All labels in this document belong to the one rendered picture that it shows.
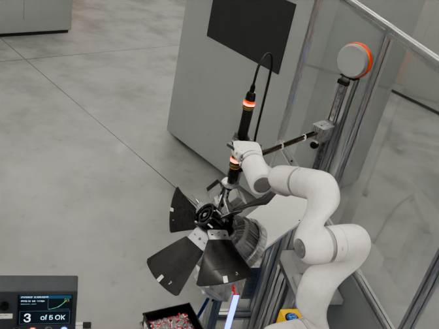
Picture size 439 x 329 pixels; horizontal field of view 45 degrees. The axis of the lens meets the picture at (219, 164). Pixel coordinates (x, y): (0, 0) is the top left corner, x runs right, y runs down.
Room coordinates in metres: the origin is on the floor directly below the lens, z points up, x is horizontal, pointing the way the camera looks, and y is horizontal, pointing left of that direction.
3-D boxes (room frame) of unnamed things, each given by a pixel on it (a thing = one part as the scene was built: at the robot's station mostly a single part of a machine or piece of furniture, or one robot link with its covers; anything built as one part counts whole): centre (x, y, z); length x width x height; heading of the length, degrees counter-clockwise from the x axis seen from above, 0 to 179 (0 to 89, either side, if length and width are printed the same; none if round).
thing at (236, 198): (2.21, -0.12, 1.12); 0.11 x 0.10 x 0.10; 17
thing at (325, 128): (2.31, -0.44, 1.54); 0.10 x 0.07 x 0.08; 142
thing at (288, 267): (2.09, -0.55, 0.85); 0.36 x 0.24 x 0.03; 17
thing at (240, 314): (2.01, -0.23, 0.56); 0.19 x 0.04 x 0.04; 107
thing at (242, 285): (2.13, -0.31, 0.73); 0.15 x 0.09 x 0.22; 107
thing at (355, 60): (2.38, -0.50, 1.88); 0.17 x 0.15 x 0.16; 17
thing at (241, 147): (1.71, -0.09, 1.66); 0.11 x 0.10 x 0.07; 17
